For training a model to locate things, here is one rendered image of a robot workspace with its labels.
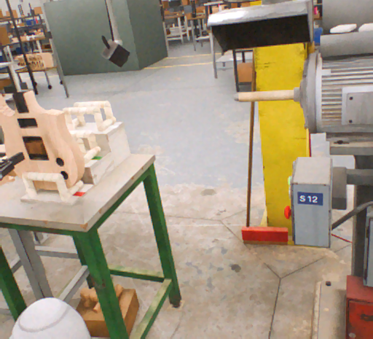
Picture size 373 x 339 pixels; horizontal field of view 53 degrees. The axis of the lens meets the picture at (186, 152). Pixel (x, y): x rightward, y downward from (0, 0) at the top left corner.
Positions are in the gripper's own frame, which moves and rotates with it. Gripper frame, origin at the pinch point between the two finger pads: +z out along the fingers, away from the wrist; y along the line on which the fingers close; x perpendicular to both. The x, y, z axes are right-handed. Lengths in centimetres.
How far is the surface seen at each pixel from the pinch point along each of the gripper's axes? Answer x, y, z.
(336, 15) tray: 31, 106, 41
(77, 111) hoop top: 4.9, -0.1, 38.9
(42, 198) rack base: -20.8, -2.1, 7.1
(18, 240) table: -46, -27, 8
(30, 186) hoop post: -15.6, -6.8, 7.5
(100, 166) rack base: -16.3, 13.8, 27.4
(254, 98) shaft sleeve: 9, 81, 32
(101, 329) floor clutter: -109, -8, 19
